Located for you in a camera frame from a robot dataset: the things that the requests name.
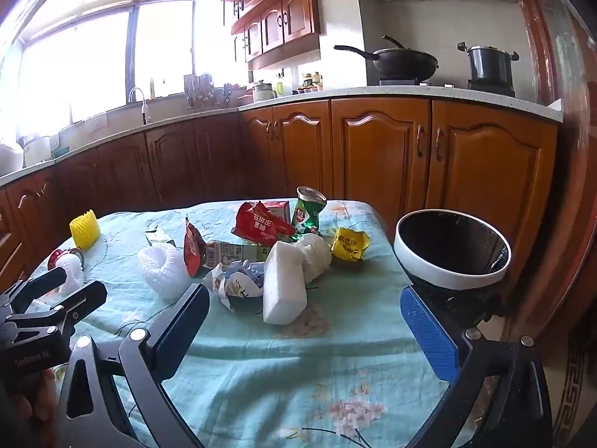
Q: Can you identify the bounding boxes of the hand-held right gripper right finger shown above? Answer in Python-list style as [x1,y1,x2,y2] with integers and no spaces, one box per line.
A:
[400,286,556,448]

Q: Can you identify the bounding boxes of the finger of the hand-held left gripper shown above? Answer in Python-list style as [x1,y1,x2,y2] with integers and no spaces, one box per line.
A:
[0,267,68,311]
[4,281,109,337]

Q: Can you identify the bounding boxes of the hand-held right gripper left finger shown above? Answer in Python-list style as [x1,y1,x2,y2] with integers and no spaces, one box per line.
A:
[56,284,210,448]

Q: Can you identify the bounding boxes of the red drink can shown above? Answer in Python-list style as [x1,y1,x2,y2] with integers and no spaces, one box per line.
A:
[47,248,85,271]

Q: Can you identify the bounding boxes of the white round bin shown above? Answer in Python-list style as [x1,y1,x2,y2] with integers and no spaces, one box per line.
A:
[394,209,512,332]

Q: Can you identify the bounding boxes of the yellow foam fruit net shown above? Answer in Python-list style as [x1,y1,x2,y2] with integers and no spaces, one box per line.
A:
[69,210,101,249]

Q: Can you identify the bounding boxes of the small red snack packet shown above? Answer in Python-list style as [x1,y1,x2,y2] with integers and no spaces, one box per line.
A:
[183,217,208,278]

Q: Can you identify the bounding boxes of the light green sachet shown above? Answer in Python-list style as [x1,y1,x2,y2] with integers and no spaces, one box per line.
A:
[204,240,269,269]

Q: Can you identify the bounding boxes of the silver foil wrapper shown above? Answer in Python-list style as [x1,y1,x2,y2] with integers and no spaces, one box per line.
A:
[144,226,177,248]

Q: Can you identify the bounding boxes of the white foam block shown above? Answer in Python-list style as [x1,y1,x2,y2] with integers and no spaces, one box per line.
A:
[262,241,309,325]

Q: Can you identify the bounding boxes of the yellow snack packet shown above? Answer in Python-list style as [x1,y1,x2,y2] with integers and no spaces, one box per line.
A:
[331,227,371,262]

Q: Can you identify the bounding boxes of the large red snack bag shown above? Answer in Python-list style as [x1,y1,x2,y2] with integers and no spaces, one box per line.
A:
[232,200,297,246]

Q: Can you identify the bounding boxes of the person's left hand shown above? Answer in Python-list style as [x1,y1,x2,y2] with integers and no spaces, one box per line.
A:
[9,368,60,440]

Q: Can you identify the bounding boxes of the crumpled white paper wrapper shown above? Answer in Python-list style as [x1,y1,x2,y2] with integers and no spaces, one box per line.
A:
[204,261,266,311]

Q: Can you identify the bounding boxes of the teal floral tablecloth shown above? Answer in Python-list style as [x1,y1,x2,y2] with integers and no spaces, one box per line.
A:
[28,198,467,448]

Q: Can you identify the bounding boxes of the white kitchen appliance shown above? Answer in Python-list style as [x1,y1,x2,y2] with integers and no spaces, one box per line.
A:
[0,140,24,173]

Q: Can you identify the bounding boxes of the white rice cooker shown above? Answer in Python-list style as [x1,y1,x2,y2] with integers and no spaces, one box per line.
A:
[21,134,51,166]

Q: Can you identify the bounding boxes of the red carton box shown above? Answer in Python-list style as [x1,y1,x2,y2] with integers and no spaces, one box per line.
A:
[259,200,292,222]

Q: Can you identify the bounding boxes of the patterned floor mat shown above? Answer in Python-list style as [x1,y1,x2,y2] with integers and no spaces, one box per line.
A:
[553,336,597,448]

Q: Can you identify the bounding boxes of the green snack bag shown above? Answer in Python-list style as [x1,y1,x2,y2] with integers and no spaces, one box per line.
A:
[291,187,327,239]

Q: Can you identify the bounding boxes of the wooden lower kitchen cabinets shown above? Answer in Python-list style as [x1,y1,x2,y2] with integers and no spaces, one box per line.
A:
[0,96,560,290]

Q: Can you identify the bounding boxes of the wooden kitchen cabinets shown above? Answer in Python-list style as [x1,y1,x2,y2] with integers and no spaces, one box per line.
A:
[217,0,346,71]
[0,96,560,290]

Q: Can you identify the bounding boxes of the chrome sink faucet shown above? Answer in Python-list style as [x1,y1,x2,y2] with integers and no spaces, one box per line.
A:
[128,87,150,125]

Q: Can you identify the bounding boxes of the kitchen window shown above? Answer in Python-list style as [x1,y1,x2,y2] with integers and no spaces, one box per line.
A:
[0,0,234,136]

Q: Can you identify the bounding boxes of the utensil rack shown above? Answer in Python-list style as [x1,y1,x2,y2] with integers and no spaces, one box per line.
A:
[183,74,215,108]

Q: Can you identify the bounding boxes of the white lidded kettle pot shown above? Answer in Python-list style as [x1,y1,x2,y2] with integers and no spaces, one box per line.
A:
[252,80,278,102]

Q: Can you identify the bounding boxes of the speckled white countertop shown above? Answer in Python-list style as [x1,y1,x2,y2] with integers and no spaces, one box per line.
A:
[0,85,565,187]

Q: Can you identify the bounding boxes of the gas stove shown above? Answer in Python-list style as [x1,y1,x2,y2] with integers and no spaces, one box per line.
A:
[379,77,516,96]

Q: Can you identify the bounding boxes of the black wok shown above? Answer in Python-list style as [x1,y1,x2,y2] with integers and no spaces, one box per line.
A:
[334,35,439,82]

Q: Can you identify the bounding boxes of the group of seasoning jars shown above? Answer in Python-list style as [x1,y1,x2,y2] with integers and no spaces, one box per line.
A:
[298,72,323,94]

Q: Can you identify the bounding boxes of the dark steel cooking pot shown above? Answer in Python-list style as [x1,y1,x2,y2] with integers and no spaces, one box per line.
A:
[457,42,519,87]

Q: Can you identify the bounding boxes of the wooden upper kitchen cabinets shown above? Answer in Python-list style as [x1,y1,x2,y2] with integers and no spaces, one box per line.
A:
[217,0,346,71]

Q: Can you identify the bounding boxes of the wooden door frame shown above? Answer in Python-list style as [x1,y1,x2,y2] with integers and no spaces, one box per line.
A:
[508,0,597,337]

